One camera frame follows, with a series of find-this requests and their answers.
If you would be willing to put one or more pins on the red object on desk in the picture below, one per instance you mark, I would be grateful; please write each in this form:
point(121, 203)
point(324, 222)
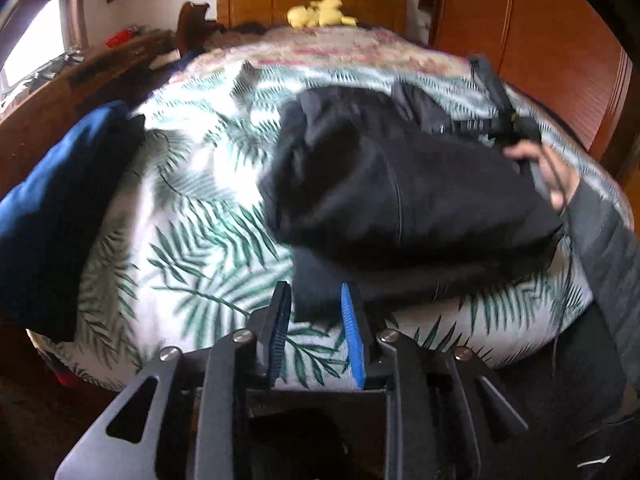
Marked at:
point(122, 37)

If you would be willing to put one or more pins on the yellow plush toy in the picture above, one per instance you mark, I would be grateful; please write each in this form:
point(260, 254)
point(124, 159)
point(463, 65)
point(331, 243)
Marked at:
point(323, 13)

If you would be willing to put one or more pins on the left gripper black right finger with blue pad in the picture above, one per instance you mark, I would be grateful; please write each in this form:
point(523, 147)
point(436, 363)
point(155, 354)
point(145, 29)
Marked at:
point(358, 334)

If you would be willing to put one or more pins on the blue folded garment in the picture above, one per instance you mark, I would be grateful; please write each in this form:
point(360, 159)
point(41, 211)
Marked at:
point(50, 221)

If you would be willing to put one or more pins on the wooden wardrobe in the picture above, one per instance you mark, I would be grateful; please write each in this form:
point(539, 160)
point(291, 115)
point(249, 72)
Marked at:
point(558, 52)

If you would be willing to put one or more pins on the floral blanket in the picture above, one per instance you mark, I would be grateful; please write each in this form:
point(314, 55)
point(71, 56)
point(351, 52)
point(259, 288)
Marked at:
point(326, 47)

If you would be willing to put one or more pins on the wooden chair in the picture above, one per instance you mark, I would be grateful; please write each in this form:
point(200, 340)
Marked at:
point(193, 27)

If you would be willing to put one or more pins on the palm leaf bedspread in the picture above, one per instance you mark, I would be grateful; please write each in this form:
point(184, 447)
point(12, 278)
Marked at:
point(183, 258)

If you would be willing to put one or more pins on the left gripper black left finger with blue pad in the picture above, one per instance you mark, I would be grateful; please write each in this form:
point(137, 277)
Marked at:
point(272, 330)

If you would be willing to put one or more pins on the grey sleeve forearm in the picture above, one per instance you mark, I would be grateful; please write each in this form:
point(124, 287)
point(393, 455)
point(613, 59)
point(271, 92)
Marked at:
point(609, 254)

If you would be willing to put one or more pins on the wooden desk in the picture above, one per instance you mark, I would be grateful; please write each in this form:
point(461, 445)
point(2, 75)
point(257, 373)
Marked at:
point(39, 122)

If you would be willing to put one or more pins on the person's right hand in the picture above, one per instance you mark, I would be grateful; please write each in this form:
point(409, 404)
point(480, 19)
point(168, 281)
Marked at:
point(561, 179)

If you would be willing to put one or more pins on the window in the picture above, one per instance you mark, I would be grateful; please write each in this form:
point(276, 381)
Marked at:
point(46, 37)

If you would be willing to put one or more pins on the black jacket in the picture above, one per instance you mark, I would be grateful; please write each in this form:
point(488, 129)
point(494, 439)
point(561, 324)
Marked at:
point(368, 187)

